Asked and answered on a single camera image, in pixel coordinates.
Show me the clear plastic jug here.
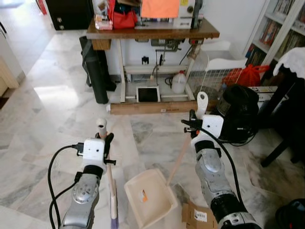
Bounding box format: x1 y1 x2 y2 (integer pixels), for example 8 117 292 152
171 70 187 94

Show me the black tall case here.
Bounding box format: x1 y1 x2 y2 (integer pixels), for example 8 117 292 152
79 36 116 104

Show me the white lace tablecloth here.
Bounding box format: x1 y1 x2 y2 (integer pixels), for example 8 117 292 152
273 47 305 79

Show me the clear pink container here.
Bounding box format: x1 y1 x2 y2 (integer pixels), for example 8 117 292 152
94 13 113 31

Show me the long wooden plank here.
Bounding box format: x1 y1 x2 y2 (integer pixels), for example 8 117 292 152
107 99 220 115

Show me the wooden top sewing table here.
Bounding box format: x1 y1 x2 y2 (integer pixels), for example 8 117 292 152
86 18 221 115

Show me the black cabinet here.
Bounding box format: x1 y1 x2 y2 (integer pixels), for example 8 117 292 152
45 0 94 31

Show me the white wire basket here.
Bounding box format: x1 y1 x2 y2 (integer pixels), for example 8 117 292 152
188 67 241 101

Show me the white bookshelf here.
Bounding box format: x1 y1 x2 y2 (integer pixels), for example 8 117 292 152
244 0 305 67

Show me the cream broom with purple bristles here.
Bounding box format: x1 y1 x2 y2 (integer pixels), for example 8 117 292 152
97 118 120 229

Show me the white plastic tub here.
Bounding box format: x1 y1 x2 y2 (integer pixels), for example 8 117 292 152
206 57 247 72

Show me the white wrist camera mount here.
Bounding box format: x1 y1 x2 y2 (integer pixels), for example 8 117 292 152
82 138 106 166
200 114 224 141

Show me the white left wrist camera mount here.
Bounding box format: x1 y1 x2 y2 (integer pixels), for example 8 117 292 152
82 138 106 166

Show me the white sewing machine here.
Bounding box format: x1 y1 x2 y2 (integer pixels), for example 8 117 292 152
138 0 203 30

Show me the cream long-handled dustpan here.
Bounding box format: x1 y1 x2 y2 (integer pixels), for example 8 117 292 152
124 92 209 229

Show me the orange paper sheet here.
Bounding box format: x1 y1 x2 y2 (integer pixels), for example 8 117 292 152
141 0 179 19

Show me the black rounded appliance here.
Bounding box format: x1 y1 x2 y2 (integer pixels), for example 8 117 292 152
215 84 261 144

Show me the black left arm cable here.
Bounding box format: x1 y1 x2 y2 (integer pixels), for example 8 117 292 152
48 145 85 229

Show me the brown cardboard piece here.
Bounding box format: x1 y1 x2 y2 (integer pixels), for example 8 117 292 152
182 199 215 229

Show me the red handbag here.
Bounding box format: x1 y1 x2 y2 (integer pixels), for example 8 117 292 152
107 0 139 29

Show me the red plastic bag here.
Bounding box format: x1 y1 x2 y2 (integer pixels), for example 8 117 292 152
224 64 270 87

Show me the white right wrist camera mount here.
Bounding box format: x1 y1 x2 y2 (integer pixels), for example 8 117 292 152
200 114 224 141

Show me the white framed tablet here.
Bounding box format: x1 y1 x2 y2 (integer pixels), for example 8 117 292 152
136 86 161 103

